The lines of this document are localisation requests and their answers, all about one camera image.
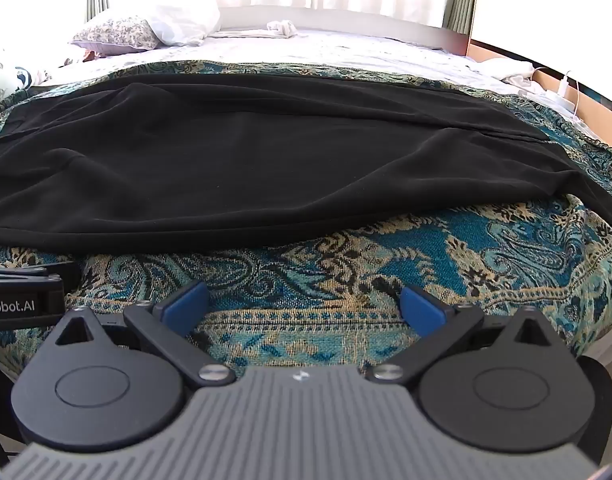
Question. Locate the black pants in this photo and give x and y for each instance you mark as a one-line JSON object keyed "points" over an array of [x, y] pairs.
{"points": [[266, 160]]}

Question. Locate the floral pillow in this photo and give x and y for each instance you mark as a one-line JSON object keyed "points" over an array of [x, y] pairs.
{"points": [[116, 32]]}

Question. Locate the blue and white patterned cloth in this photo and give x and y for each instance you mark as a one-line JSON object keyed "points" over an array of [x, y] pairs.
{"points": [[5, 77]]}

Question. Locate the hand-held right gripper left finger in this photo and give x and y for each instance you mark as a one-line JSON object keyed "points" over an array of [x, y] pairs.
{"points": [[188, 306]]}

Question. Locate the white bed sheet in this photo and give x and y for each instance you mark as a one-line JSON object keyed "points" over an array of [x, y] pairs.
{"points": [[366, 50]]}

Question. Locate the blue paisley blanket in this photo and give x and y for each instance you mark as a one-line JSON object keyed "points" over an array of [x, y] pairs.
{"points": [[336, 280]]}

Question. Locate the wooden side board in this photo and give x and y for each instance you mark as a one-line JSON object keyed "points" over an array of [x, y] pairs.
{"points": [[551, 77]]}

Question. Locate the small rolled white cloth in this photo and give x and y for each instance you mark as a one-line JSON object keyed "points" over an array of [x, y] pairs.
{"points": [[282, 28]]}

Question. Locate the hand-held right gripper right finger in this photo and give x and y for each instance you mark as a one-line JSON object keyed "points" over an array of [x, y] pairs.
{"points": [[420, 309]]}

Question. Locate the crumpled white cloth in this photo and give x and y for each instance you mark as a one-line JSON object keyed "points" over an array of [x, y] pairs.
{"points": [[511, 72]]}

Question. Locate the white pillow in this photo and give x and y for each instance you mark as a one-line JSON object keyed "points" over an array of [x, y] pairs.
{"points": [[185, 17]]}

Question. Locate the grey bed headboard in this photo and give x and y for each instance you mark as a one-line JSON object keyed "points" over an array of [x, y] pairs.
{"points": [[386, 24]]}

